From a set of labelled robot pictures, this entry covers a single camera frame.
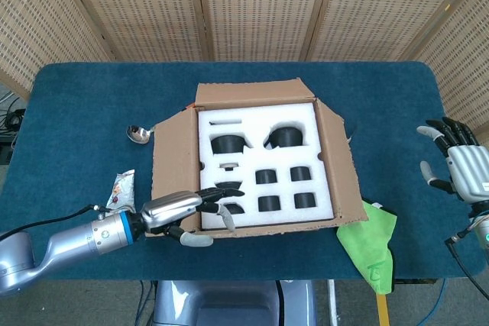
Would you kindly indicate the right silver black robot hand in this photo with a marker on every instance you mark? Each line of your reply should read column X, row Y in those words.
column 470, row 169

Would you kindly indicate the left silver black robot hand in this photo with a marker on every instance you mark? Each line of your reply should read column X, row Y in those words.
column 168, row 211

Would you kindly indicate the red cardboard box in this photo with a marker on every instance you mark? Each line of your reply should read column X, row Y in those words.
column 172, row 158

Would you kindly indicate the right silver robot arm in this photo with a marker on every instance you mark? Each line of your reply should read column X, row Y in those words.
column 481, row 226

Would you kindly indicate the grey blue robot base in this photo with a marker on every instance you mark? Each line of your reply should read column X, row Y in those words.
column 229, row 303

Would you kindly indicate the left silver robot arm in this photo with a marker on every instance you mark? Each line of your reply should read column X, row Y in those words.
column 68, row 244

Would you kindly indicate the crumpled white snack bag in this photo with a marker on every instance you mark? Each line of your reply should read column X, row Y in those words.
column 121, row 192

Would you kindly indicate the shallow black dish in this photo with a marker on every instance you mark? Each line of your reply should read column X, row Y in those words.
column 236, row 208
column 228, row 185

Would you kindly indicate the small beige black lid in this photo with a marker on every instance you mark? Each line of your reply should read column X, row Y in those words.
column 229, row 166

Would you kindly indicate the large black bowl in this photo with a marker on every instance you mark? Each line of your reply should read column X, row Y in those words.
column 227, row 144

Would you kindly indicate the white foam insert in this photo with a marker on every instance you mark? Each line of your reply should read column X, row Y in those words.
column 260, row 158

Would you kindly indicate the black bar under table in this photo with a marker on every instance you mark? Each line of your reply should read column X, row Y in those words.
column 414, row 281

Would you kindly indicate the green cloth black trim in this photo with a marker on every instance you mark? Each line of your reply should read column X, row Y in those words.
column 366, row 242

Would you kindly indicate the blue table carpet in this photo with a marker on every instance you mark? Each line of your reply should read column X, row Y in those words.
column 95, row 93

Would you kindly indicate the yellow strip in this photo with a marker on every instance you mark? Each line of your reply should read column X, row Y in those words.
column 383, row 310

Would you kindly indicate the metal pole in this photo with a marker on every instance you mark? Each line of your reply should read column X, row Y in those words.
column 333, row 303

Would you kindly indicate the woven folding screen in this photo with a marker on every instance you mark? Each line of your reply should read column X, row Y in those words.
column 260, row 9

